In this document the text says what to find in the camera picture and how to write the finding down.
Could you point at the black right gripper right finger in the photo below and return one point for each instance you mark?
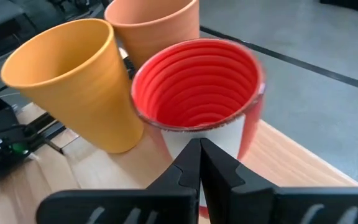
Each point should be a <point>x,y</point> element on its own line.
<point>244,205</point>

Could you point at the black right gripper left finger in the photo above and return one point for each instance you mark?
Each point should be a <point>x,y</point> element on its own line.
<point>166,205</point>

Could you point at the red white ceramic mug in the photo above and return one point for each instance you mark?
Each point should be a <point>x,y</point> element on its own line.
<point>197,81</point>

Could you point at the yellow plastic cup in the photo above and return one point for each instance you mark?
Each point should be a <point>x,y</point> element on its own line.
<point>82,93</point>

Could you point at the peach plastic cup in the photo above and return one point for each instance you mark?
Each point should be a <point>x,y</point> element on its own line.
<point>157,34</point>

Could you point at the wooden shelf black frame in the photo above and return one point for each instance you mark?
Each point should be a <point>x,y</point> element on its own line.
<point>291,161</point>

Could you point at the black rig frame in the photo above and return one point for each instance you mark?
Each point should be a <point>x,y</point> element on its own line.
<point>48,124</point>

